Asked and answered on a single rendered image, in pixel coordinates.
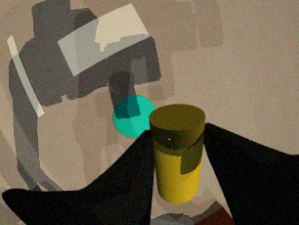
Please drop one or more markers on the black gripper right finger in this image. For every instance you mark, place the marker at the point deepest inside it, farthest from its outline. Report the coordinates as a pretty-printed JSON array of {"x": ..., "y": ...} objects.
[{"x": 260, "y": 184}]

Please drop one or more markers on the yellow cylinder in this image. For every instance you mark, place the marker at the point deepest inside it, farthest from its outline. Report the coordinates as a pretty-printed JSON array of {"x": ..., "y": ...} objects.
[{"x": 177, "y": 136}]

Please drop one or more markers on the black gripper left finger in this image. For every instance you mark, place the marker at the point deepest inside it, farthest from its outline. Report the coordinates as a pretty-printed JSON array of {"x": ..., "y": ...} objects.
[{"x": 120, "y": 196}]

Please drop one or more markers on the cyan circle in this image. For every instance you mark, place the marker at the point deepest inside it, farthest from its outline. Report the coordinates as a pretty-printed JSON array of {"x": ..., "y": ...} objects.
[{"x": 131, "y": 117}]

